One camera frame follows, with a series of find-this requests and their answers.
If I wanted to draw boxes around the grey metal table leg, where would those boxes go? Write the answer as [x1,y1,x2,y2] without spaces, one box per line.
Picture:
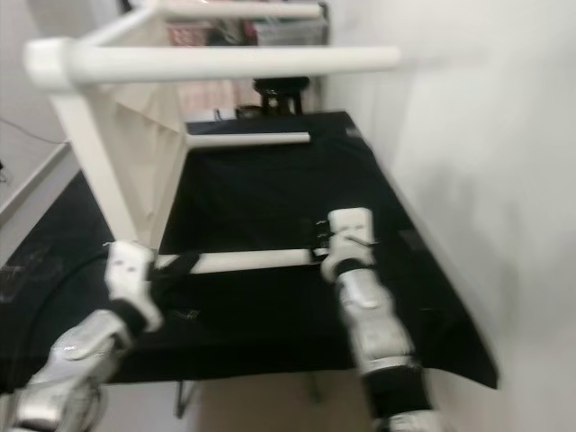
[175,382,196,418]

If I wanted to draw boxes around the white plastic table top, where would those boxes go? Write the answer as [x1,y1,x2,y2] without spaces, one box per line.
[25,4,192,255]

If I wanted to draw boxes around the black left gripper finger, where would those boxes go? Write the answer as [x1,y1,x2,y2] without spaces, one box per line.
[155,252,202,285]

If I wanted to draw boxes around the black stool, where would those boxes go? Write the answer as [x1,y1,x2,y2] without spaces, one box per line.
[251,78,312,117]

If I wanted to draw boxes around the black tablecloth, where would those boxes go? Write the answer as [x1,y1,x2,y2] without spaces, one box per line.
[0,111,500,397]

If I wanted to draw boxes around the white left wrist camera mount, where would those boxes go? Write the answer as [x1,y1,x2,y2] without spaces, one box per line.
[105,241,166,333]

